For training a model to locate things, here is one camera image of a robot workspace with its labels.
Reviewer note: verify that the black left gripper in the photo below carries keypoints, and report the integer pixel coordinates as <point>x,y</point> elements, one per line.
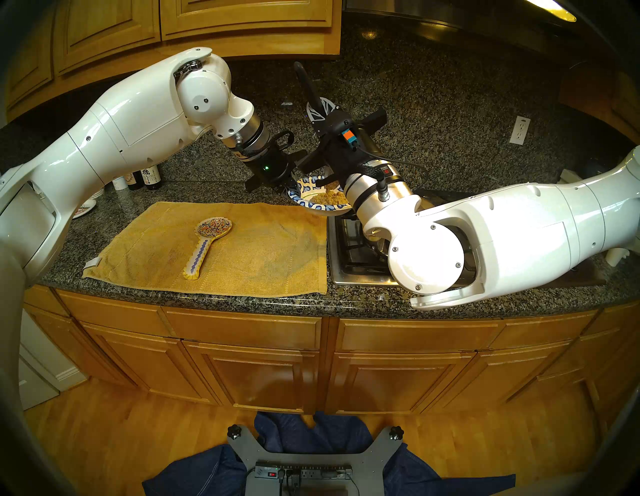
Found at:
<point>267,167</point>

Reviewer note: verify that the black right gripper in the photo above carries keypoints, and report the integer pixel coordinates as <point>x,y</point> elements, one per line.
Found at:
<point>345,145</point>

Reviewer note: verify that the blue white paper bowl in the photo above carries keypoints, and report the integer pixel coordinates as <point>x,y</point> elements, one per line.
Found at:
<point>302,196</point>

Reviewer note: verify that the scooped oatmeal portion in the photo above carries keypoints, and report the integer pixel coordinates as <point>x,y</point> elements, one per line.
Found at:
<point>327,199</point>
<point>332,186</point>

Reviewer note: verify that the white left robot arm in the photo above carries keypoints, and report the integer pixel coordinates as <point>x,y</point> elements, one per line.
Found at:
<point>130,125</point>

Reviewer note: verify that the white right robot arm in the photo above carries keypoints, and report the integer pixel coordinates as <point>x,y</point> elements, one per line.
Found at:
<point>525,235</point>

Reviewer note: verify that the colourful ceramic spoon rest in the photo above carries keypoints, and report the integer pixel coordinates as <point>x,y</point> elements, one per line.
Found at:
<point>212,229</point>

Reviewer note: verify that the yellow terry towel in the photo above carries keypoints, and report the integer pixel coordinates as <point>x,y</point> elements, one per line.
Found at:
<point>250,265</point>

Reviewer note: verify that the black gas stovetop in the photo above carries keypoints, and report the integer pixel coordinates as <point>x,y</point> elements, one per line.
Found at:
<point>345,260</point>

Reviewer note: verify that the stainless steel saucepan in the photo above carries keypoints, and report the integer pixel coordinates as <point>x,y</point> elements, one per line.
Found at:
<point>377,244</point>

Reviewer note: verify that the soy sauce bottle white cap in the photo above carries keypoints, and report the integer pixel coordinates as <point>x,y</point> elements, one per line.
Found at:
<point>151,177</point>

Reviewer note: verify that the dark range hood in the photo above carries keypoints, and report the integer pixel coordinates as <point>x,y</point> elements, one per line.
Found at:
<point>450,20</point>

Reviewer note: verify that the dark bottle brown label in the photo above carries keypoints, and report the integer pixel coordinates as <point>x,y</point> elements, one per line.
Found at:
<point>134,181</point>

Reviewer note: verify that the wooden base cabinets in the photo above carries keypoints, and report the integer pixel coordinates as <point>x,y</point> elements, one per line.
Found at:
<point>250,370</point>

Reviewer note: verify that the small white saucer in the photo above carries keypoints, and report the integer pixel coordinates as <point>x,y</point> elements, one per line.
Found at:
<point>86,206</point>

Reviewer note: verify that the blue denim cloth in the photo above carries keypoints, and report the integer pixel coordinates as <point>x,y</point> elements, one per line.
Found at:
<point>310,430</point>

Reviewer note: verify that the range hood lamp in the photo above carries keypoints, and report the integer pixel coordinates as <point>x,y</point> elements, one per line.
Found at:
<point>552,9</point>

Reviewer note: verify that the dark grey kettle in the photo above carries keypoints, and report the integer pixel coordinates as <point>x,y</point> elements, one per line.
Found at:
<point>595,167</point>

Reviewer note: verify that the grey power strip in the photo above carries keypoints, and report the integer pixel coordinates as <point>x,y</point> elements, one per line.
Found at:
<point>320,471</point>

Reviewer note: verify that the white panel door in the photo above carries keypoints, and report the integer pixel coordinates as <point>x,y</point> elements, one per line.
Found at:
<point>45,370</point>

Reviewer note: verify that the white paper cup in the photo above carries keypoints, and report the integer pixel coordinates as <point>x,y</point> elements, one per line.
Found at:
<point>617,256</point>

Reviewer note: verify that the light wooden wall cabinet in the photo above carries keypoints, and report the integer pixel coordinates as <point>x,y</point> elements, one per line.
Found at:
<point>250,20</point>

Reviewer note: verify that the white wall outlet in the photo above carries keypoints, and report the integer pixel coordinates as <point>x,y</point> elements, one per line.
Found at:
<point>520,131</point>

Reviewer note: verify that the grey robot base frame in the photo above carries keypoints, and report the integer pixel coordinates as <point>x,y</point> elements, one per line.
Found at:
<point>370,465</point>

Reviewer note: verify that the dark wooden wall cabinet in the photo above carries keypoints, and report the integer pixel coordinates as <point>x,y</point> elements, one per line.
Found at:
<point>615,100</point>

